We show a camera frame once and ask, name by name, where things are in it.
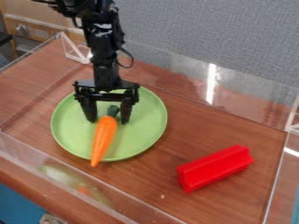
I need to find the clear acrylic tray enclosure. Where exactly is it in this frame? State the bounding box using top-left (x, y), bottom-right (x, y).
top-left (0, 37), bottom-right (299, 224)

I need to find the orange toy carrot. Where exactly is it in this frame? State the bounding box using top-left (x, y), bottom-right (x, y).
top-left (90, 105), bottom-right (119, 167)

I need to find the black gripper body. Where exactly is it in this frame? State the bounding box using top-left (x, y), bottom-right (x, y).
top-left (74, 63), bottom-right (140, 104)

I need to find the beige wooden drawer cabinet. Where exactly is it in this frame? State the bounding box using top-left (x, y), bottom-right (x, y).
top-left (0, 0), bottom-right (94, 45)

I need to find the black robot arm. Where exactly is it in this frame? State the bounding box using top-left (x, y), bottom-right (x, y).
top-left (31, 0), bottom-right (140, 124)

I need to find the black cable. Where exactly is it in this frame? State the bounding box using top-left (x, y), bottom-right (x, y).
top-left (116, 46), bottom-right (136, 70)

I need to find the clear acrylic corner bracket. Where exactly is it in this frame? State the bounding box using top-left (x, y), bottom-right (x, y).
top-left (58, 31), bottom-right (92, 65)

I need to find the red plastic block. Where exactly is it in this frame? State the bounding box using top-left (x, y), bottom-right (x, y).
top-left (176, 145), bottom-right (254, 193)

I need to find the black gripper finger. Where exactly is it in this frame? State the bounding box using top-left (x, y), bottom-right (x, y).
top-left (120, 97), bottom-right (134, 124)
top-left (79, 98), bottom-right (98, 123)

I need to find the green plate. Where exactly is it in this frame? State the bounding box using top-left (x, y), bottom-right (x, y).
top-left (51, 87), bottom-right (168, 162)

